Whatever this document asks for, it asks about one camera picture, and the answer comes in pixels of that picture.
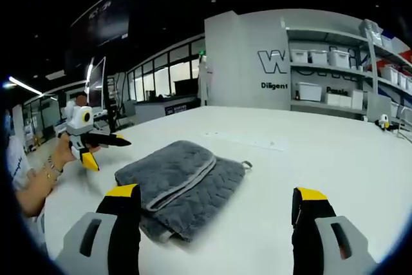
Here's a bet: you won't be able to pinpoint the grey counter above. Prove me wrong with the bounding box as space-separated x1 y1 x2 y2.
133 95 203 124

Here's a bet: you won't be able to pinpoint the framed board on stand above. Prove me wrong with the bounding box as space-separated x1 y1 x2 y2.
83 55 109 119

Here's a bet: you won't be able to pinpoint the black hanging display screen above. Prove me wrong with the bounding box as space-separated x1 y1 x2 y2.
68 0 133 48

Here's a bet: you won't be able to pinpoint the glass partition windows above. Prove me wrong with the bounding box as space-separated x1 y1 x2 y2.
126 37 207 102

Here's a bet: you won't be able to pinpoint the grey metal shelving unit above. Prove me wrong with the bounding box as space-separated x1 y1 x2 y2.
284 18 412 122

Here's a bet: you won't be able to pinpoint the row of white storage boxes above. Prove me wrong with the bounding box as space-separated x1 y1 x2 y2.
289 19 412 118

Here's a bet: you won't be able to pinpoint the spare white gripper device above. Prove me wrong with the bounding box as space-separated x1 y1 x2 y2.
374 113 400 133

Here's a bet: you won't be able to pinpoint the person's left hand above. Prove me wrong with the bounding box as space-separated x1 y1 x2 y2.
51 133 103 169

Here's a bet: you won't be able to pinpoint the white tall standing figure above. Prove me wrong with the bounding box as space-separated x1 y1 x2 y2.
196 55 214 108

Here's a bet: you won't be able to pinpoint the grey towel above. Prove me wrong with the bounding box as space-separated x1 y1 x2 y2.
113 139 254 244

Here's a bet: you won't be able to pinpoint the ceiling light strip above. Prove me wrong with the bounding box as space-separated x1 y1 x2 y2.
7 75 43 96

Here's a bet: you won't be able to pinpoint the beaded wrist bracelet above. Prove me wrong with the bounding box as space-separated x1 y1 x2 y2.
43 155 64 182

